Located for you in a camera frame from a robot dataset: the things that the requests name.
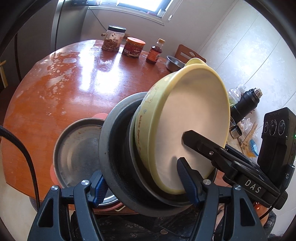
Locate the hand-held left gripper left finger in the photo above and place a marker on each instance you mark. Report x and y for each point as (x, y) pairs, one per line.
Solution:
(99, 187)

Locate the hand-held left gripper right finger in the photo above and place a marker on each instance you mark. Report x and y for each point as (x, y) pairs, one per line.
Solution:
(187, 183)

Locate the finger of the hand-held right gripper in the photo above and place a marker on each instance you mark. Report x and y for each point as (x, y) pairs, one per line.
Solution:
(201, 144)
(238, 154)

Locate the deep steel bowl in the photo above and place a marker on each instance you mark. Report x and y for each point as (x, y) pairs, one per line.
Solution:
(133, 162)

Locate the steel plate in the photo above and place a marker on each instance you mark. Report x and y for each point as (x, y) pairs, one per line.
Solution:
(76, 150)

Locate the wide rimmed steel bowl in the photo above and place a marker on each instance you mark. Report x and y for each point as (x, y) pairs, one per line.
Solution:
(104, 143)

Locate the pink plastic plate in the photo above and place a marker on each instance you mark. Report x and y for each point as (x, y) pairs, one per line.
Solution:
(54, 178)

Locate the wooden clips bundle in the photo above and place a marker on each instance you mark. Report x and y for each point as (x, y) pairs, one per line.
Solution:
(248, 139)

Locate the small steel cup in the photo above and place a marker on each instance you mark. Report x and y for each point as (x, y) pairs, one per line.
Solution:
(235, 132)

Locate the black thermos flask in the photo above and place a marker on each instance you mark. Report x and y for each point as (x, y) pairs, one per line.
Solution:
(245, 102)

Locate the person's floral pants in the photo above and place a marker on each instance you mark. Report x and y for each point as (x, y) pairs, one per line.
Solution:
(138, 227)

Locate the green label plastic bottle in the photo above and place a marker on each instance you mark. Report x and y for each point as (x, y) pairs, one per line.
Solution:
(234, 93)

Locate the small steel bowl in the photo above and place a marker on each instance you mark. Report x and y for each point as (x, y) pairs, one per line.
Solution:
(174, 63)

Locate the wooden chair back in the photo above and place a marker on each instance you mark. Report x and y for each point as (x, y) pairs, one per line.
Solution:
(185, 52)

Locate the brown sauce bottle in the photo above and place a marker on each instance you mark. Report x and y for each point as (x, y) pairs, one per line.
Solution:
(154, 54)

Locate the red lid jar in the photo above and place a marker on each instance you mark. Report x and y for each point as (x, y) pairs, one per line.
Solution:
(133, 48)

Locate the black lid pickle jar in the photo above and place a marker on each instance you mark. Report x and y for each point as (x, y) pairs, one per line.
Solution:
(113, 41)

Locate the wooden armchair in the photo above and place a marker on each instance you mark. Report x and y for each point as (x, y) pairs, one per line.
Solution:
(3, 76)

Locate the window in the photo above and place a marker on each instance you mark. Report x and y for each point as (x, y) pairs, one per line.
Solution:
(138, 3)

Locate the grey refrigerator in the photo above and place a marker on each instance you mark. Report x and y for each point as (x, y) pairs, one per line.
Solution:
(67, 23)

